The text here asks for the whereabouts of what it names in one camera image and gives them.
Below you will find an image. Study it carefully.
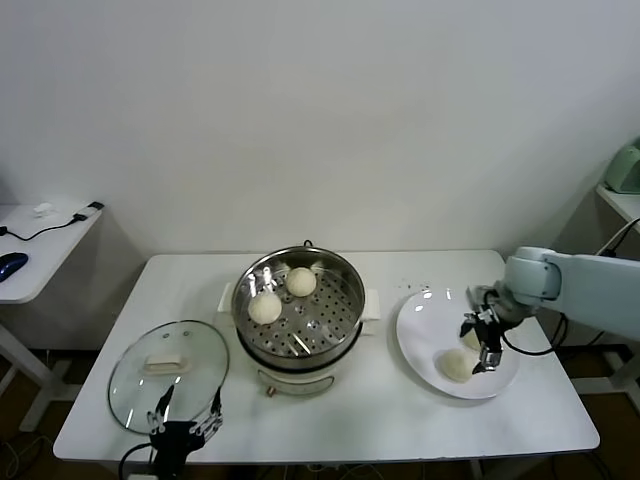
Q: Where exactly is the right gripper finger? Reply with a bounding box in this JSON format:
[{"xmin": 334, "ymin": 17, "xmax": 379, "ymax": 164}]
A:
[
  {"xmin": 471, "ymin": 344, "xmax": 503, "ymax": 376},
  {"xmin": 459, "ymin": 312, "xmax": 482, "ymax": 339}
]

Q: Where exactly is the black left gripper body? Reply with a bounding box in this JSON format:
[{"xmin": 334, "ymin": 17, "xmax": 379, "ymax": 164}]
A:
[{"xmin": 149, "ymin": 422, "xmax": 207, "ymax": 480}]

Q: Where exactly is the white side table under appliance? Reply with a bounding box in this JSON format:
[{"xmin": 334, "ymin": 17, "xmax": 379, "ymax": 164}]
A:
[{"xmin": 594, "ymin": 183, "xmax": 640, "ymax": 234}]

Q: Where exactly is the round glass pot lid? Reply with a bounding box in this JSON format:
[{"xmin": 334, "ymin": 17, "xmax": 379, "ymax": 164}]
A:
[{"xmin": 108, "ymin": 319, "xmax": 231, "ymax": 435}]

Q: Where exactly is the white hanging cable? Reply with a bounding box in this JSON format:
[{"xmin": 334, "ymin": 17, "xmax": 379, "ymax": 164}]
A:
[{"xmin": 602, "ymin": 218, "xmax": 640, "ymax": 257}]

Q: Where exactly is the pale green appliance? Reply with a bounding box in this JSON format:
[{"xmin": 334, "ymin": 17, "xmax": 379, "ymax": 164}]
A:
[{"xmin": 603, "ymin": 139, "xmax": 640, "ymax": 196}]

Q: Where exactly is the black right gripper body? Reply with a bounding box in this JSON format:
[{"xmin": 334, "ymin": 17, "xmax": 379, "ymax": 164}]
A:
[{"xmin": 472, "ymin": 293, "xmax": 522, "ymax": 352}]

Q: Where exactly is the stainless perforated steamer basket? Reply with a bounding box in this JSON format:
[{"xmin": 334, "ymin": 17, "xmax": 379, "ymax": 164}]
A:
[{"xmin": 232, "ymin": 246, "xmax": 366, "ymax": 361}]

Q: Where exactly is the white electric cooking pot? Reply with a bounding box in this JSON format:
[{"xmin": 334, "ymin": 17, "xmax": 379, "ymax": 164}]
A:
[{"xmin": 213, "ymin": 282, "xmax": 382, "ymax": 399}]

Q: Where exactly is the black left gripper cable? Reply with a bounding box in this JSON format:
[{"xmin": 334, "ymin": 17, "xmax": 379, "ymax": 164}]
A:
[{"xmin": 118, "ymin": 442, "xmax": 154, "ymax": 480}]

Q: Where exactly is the thin black desk cable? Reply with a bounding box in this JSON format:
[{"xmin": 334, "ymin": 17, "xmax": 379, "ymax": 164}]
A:
[{"xmin": 0, "ymin": 212, "xmax": 84, "ymax": 242}]

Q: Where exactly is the white side table with legs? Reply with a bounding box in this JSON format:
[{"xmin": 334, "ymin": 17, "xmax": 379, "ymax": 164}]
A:
[{"xmin": 0, "ymin": 202, "xmax": 106, "ymax": 434}]

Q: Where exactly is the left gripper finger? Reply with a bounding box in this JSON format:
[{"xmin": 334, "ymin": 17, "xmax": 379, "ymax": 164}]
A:
[
  {"xmin": 194, "ymin": 388, "xmax": 225, "ymax": 437},
  {"xmin": 146, "ymin": 385, "xmax": 176, "ymax": 435}
]

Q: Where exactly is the black power adapter cable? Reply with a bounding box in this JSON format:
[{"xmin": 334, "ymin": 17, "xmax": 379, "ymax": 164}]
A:
[{"xmin": 602, "ymin": 222, "xmax": 640, "ymax": 257}]

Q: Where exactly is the blue computer mouse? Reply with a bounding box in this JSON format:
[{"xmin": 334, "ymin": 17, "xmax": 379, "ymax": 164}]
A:
[{"xmin": 0, "ymin": 252, "xmax": 30, "ymax": 284}]

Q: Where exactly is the large white round plate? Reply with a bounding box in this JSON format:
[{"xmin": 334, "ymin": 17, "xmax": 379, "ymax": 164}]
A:
[{"xmin": 396, "ymin": 288, "xmax": 520, "ymax": 400}]

